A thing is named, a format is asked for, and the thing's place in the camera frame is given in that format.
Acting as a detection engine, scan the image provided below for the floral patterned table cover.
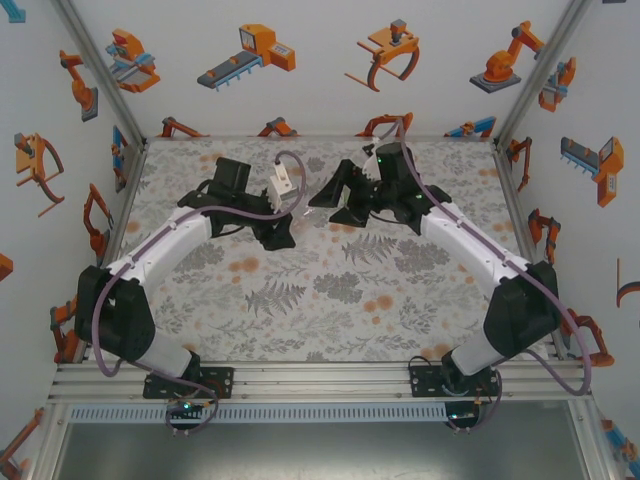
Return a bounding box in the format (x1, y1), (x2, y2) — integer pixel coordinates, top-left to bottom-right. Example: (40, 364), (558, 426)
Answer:
(102, 137), (557, 364)

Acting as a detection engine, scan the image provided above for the grey metal sheet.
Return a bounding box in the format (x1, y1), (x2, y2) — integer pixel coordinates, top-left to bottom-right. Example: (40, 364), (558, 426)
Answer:
(49, 422), (601, 480)

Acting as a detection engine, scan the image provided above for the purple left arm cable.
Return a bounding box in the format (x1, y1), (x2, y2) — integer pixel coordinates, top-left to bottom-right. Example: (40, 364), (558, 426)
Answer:
(91, 150), (307, 439)

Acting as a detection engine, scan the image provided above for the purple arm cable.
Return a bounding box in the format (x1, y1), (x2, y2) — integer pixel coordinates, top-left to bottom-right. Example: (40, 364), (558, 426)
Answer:
(369, 117), (594, 434)
(91, 150), (307, 439)

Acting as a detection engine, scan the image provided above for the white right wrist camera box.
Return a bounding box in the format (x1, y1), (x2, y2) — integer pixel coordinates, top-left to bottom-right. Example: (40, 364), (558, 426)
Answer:
(362, 143), (382, 175)

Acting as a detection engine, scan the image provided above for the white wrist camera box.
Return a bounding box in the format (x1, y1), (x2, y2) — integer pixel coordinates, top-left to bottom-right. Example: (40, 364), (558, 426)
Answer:
(267, 168), (297, 214)
(362, 143), (382, 175)

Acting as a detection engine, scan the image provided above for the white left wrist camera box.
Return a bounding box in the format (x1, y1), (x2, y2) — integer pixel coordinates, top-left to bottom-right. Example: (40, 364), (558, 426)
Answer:
(267, 168), (297, 214)

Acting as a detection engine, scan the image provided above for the thin aluminium rear rail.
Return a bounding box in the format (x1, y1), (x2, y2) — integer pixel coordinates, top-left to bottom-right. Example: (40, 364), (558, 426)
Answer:
(144, 133), (497, 143)

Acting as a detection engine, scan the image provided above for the aluminium side rail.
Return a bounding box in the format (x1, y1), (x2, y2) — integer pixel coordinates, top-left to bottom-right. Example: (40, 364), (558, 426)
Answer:
(492, 142), (569, 360)
(94, 139), (150, 271)

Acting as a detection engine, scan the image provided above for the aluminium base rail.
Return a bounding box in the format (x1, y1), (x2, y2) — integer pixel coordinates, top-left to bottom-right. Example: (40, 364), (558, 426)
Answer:
(47, 360), (594, 401)

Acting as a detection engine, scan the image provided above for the slotted grey cable tray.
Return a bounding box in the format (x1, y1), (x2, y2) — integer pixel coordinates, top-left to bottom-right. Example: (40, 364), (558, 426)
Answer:
(67, 403), (447, 424)

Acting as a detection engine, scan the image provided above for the aluminium corner post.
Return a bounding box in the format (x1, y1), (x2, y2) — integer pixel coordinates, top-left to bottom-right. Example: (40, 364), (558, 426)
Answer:
(492, 0), (594, 149)
(49, 0), (151, 151)

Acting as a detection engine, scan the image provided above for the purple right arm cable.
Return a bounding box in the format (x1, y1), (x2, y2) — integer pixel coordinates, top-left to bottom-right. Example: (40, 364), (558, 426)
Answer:
(369, 117), (594, 434)

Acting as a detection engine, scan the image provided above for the aluminium frame leg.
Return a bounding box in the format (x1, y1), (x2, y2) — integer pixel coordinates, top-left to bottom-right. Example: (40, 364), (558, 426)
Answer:
(27, 403), (69, 480)
(569, 399), (619, 480)

